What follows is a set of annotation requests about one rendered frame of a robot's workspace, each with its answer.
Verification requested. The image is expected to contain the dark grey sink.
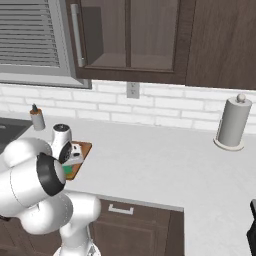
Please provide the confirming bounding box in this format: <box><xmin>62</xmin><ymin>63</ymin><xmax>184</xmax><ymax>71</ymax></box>
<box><xmin>0</xmin><ymin>116</ymin><xmax>34</xmax><ymax>155</ymax></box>

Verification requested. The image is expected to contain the glass-front brown cupboard door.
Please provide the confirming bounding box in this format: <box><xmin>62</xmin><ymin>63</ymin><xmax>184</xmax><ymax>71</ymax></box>
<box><xmin>64</xmin><ymin>0</ymin><xmax>197</xmax><ymax>86</ymax></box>

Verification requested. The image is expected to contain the grey window with blinds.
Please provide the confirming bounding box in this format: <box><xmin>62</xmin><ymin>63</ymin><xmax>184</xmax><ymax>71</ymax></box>
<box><xmin>0</xmin><ymin>0</ymin><xmax>93</xmax><ymax>90</ymax></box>

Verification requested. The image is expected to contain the silver cupboard door handle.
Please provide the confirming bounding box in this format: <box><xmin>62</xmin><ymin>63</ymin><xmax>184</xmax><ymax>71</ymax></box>
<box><xmin>70</xmin><ymin>3</ymin><xmax>85</xmax><ymax>68</ymax></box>

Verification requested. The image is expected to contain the brown drawer front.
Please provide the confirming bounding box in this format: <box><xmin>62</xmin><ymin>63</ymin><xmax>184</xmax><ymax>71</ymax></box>
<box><xmin>89</xmin><ymin>198</ymin><xmax>172</xmax><ymax>256</ymax></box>

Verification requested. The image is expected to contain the grey soap dispenser bottle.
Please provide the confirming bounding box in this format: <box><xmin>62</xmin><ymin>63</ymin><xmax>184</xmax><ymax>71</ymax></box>
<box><xmin>29</xmin><ymin>103</ymin><xmax>46</xmax><ymax>132</ymax></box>

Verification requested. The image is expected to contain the brown wooden cutting board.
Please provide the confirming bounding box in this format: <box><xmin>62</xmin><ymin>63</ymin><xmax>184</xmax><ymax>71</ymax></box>
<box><xmin>64</xmin><ymin>140</ymin><xmax>93</xmax><ymax>181</ymax></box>

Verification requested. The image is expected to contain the green sponge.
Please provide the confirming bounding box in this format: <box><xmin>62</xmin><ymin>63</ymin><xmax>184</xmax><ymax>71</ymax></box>
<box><xmin>62</xmin><ymin>164</ymin><xmax>74</xmax><ymax>175</ymax></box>

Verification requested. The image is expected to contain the silver drawer handle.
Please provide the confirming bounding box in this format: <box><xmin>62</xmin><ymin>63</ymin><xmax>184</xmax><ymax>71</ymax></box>
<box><xmin>107</xmin><ymin>203</ymin><xmax>135</xmax><ymax>216</ymax></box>

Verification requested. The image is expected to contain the grey wall outlet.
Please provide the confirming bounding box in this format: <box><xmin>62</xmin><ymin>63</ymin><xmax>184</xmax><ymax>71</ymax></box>
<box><xmin>126</xmin><ymin>81</ymin><xmax>141</xmax><ymax>100</ymax></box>

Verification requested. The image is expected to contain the plain brown cupboard door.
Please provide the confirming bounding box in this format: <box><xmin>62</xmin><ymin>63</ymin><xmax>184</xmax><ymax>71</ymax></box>
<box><xmin>185</xmin><ymin>0</ymin><xmax>256</xmax><ymax>91</ymax></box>

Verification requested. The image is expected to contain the black object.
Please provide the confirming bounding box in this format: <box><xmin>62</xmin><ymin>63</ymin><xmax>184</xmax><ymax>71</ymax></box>
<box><xmin>246</xmin><ymin>198</ymin><xmax>256</xmax><ymax>256</ymax></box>

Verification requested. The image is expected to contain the brown base cupboard panel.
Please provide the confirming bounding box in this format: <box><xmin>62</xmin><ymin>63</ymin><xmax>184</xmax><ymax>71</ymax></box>
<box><xmin>164</xmin><ymin>209</ymin><xmax>185</xmax><ymax>256</ymax></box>

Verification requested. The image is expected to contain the white paper towel roll holder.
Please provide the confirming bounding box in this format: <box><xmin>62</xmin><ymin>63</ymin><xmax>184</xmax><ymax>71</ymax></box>
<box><xmin>212</xmin><ymin>93</ymin><xmax>254</xmax><ymax>152</ymax></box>

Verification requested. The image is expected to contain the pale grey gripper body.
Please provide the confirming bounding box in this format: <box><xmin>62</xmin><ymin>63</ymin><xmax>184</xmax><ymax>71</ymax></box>
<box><xmin>62</xmin><ymin>154</ymin><xmax>85</xmax><ymax>167</ymax></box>

